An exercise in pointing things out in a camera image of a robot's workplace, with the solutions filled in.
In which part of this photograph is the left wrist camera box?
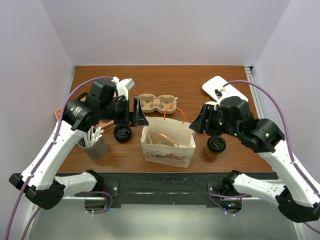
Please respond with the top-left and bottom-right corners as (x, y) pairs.
(116, 78), (135, 96)

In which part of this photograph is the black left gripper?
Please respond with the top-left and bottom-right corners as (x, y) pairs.
(99, 95), (149, 126)

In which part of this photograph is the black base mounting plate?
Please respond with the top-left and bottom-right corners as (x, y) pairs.
(82, 172), (252, 210)

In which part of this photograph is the aluminium frame rail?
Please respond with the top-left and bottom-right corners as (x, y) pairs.
(18, 65), (308, 240)

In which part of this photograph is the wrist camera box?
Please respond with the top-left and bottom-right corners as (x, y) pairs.
(214, 87), (227, 100)
(116, 78), (135, 96)

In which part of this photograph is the cardboard two-cup carrier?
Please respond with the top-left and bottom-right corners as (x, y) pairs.
(139, 93), (177, 115)

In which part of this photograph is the single paper coffee cup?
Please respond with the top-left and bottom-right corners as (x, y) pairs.
(205, 148), (224, 158)

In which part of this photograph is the black plastic cup lid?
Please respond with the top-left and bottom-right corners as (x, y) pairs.
(206, 136), (227, 150)

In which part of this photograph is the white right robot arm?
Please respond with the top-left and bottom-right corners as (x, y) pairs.
(189, 96), (320, 223)

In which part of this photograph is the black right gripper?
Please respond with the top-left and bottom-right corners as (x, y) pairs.
(188, 102), (240, 137)

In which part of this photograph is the orange plastic tray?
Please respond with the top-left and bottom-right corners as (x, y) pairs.
(54, 108), (115, 131)

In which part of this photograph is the stack of black lids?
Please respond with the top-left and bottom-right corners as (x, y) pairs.
(113, 126), (132, 143)

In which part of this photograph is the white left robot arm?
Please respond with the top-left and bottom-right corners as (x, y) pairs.
(9, 76), (149, 210)

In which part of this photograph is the white rectangular tray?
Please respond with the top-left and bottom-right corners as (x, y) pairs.
(202, 76), (249, 102)

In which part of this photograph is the grey cup with stirrers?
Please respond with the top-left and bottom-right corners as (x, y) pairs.
(77, 126), (108, 160)

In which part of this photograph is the brown paper takeout bag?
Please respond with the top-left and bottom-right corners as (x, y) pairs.
(140, 106), (196, 168)

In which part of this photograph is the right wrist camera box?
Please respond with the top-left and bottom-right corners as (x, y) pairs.
(214, 87), (227, 100)

